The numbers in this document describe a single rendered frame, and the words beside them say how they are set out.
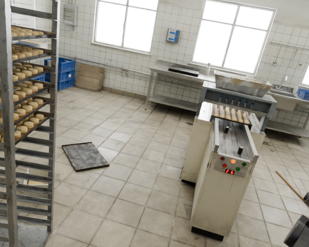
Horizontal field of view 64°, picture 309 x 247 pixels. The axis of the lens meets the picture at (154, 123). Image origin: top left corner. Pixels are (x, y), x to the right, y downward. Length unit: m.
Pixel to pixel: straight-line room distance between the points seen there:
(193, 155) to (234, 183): 0.80
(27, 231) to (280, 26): 5.24
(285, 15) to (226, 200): 4.27
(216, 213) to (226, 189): 0.25
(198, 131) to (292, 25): 3.64
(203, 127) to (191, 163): 0.45
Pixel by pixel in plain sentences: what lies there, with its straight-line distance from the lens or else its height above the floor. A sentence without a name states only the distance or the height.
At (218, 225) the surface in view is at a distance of 2.33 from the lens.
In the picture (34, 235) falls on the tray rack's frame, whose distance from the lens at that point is 2.07.
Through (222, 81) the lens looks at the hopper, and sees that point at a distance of 2.55.
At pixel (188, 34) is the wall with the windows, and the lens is 5.57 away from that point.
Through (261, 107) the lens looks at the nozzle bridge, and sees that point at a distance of 2.68.
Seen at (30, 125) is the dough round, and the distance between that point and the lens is 1.42.
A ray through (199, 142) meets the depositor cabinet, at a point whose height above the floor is 0.59.
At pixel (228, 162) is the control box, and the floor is 0.79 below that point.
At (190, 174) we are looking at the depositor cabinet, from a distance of 2.87.
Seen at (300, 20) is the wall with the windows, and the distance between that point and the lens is 5.79.
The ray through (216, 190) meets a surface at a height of 0.51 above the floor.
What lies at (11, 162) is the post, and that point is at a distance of 1.23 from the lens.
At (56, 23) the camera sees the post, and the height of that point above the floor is 1.56.
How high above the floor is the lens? 1.64
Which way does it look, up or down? 21 degrees down
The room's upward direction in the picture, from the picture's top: 11 degrees clockwise
